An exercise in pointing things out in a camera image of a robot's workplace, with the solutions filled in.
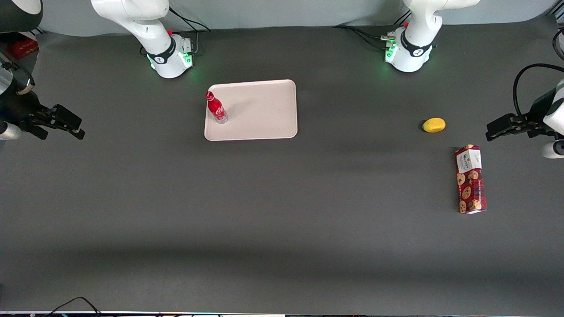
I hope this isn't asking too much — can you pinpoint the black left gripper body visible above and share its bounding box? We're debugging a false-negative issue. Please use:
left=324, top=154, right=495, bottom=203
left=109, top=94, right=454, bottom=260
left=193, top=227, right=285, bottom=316
left=518, top=88, right=557, bottom=137

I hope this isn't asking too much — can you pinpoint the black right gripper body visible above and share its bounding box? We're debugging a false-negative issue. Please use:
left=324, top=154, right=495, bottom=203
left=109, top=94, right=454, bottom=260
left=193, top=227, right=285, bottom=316
left=0, top=90, right=53, bottom=139

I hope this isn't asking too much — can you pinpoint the red coke bottle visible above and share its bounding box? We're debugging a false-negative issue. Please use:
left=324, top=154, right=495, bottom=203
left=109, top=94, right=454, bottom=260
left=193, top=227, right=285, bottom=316
left=205, top=91, right=229, bottom=124

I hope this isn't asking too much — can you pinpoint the beige plastic tray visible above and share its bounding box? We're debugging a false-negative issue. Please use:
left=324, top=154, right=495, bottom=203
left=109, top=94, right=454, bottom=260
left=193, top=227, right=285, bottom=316
left=204, top=79, right=298, bottom=141

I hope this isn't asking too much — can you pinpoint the red box behind table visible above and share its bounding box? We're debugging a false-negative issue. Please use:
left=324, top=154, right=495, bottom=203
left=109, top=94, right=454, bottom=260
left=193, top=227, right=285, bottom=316
left=6, top=37, right=39, bottom=60

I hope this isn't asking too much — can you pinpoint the red cookie box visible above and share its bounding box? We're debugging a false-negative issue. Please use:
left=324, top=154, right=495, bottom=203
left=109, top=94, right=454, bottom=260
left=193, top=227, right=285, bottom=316
left=454, top=144, right=488, bottom=214

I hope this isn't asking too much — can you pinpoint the yellow lemon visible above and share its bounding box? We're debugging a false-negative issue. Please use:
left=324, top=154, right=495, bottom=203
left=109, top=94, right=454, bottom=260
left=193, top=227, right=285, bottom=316
left=422, top=118, right=446, bottom=133

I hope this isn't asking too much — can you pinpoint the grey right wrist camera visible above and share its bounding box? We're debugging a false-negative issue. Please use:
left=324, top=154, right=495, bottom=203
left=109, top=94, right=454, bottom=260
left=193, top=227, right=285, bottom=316
left=0, top=122, right=22, bottom=140

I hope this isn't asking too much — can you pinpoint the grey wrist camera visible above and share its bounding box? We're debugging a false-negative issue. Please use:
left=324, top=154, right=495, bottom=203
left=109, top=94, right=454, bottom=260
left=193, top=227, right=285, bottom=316
left=0, top=122, right=22, bottom=140
left=541, top=141, right=564, bottom=159

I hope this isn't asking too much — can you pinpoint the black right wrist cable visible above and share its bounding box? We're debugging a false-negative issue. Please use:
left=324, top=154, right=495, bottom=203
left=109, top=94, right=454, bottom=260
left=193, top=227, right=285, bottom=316
left=0, top=52, right=36, bottom=96

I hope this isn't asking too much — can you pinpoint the black left wrist cable loop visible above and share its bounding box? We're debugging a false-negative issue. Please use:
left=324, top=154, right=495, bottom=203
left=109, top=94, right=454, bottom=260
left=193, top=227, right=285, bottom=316
left=512, top=63, right=564, bottom=119

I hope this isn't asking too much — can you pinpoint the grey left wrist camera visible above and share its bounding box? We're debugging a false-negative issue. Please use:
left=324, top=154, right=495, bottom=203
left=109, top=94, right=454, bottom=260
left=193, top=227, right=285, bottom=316
left=541, top=141, right=564, bottom=159

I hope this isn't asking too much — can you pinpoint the black right arm base cable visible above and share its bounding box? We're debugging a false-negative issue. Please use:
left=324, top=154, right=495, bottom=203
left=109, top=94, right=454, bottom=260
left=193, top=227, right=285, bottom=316
left=167, top=8, right=210, bottom=55

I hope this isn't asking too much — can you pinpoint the black arm base cable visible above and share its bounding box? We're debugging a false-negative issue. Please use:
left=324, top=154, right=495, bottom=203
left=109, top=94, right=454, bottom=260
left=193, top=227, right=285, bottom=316
left=167, top=8, right=210, bottom=55
left=334, top=11, right=412, bottom=51

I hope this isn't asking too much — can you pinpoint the thin black table edge cable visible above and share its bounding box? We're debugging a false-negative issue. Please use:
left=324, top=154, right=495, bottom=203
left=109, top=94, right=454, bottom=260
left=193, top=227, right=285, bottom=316
left=44, top=297, right=102, bottom=317

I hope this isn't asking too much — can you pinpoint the black left arm base cable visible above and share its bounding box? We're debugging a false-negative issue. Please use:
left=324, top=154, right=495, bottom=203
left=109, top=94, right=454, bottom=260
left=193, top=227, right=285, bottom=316
left=334, top=11, right=412, bottom=51

